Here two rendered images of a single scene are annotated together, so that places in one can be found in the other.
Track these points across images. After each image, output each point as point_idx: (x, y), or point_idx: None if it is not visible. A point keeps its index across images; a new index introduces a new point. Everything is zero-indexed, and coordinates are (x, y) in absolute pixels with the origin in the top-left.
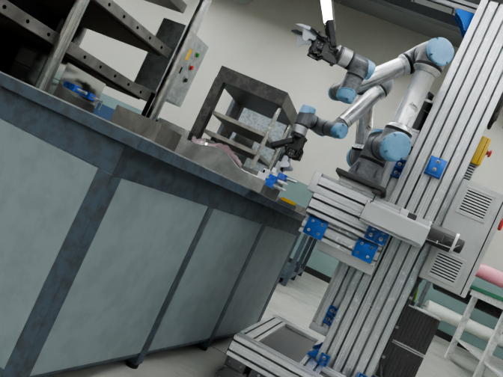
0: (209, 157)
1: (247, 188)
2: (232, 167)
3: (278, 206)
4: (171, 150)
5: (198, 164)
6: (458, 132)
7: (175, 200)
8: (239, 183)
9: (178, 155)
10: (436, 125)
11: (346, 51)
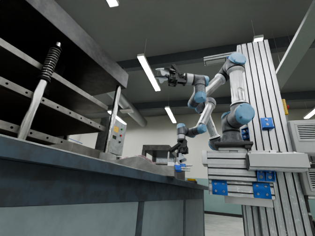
0: (131, 165)
1: (164, 176)
2: (149, 165)
3: (188, 183)
4: (50, 146)
5: (105, 161)
6: (266, 100)
7: (97, 208)
8: (156, 173)
9: (67, 152)
10: (251, 102)
11: (189, 73)
